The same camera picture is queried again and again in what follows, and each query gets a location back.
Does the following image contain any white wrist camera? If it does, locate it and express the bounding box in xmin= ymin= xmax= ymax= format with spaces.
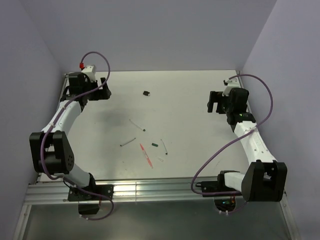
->
xmin=222 ymin=78 xmax=241 ymax=97
xmin=80 ymin=63 xmax=97 ymax=81

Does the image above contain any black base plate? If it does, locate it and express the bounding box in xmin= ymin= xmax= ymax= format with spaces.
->
xmin=67 ymin=184 xmax=114 ymax=202
xmin=195 ymin=180 xmax=242 ymax=197

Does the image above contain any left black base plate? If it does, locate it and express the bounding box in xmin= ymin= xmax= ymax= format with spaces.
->
xmin=67 ymin=184 xmax=114 ymax=202

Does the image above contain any aluminium rail frame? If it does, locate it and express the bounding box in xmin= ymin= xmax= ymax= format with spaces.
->
xmin=24 ymin=176 xmax=288 ymax=206

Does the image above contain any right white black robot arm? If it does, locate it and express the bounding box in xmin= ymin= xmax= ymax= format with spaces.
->
xmin=207 ymin=87 xmax=288 ymax=202

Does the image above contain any black pen cap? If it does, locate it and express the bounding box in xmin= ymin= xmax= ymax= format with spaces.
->
xmin=143 ymin=91 xmax=151 ymax=97

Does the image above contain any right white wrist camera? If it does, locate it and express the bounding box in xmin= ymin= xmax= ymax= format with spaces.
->
xmin=222 ymin=78 xmax=241 ymax=97

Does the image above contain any red pen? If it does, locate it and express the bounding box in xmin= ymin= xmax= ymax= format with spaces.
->
xmin=139 ymin=143 xmax=154 ymax=169

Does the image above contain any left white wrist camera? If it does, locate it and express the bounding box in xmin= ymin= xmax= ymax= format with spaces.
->
xmin=80 ymin=63 xmax=97 ymax=81

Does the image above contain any black box under rail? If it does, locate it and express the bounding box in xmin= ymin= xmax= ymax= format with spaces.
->
xmin=78 ymin=203 xmax=100 ymax=216

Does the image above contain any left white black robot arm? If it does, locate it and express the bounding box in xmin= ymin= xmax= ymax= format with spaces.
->
xmin=29 ymin=71 xmax=111 ymax=200

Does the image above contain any grey pen diagonal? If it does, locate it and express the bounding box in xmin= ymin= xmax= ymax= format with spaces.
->
xmin=120 ymin=137 xmax=136 ymax=147

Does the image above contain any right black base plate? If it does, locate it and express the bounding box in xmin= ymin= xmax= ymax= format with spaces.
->
xmin=195 ymin=180 xmax=242 ymax=197

